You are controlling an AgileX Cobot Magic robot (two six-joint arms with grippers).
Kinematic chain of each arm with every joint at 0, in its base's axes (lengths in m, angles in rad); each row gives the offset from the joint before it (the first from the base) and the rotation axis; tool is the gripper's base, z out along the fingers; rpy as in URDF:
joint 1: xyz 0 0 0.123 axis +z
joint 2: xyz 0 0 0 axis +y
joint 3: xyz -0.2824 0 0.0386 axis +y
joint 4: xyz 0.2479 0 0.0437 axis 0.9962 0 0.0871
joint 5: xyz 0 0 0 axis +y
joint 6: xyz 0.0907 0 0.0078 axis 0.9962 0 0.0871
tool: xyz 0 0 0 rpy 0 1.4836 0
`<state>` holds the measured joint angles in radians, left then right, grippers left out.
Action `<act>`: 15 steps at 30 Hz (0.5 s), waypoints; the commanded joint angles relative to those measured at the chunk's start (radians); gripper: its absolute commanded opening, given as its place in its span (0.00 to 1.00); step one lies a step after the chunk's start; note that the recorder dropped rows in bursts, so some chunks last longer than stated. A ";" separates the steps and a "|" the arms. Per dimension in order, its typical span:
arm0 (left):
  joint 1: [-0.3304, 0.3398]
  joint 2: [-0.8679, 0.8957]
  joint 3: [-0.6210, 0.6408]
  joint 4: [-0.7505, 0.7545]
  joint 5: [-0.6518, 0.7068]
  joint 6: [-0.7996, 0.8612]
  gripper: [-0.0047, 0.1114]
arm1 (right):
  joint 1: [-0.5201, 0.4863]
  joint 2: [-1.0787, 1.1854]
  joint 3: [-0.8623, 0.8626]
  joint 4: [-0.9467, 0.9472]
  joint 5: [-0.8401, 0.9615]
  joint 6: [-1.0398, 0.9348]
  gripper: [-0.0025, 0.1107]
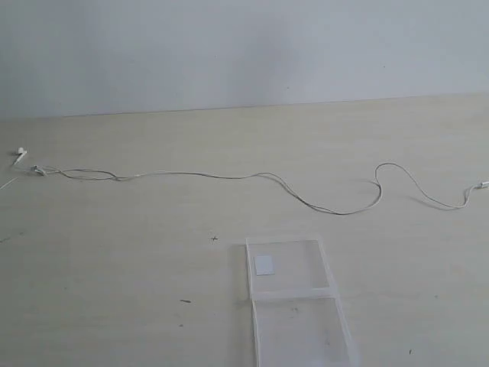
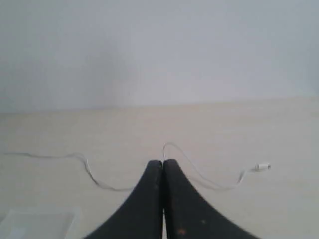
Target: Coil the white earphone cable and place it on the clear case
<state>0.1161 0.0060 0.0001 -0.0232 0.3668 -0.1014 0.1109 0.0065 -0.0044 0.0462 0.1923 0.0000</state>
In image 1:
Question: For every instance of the clear plastic storage case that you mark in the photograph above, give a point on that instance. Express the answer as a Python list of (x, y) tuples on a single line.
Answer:
[(296, 307)]

